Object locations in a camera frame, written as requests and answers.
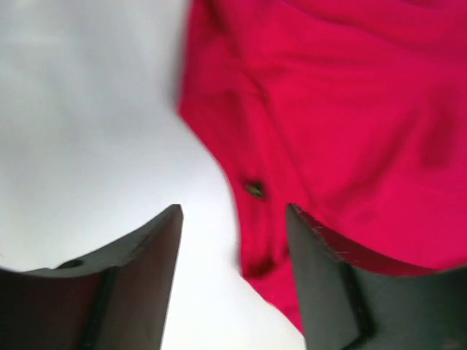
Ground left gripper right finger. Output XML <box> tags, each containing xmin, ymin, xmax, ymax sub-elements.
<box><xmin>286</xmin><ymin>205</ymin><xmax>466</xmax><ymax>349</ymax></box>

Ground magenta red t shirt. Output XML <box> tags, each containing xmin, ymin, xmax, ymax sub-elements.
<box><xmin>180</xmin><ymin>1</ymin><xmax>466</xmax><ymax>329</ymax></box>

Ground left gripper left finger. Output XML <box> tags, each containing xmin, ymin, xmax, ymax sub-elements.
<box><xmin>1</xmin><ymin>205</ymin><xmax>183</xmax><ymax>350</ymax></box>

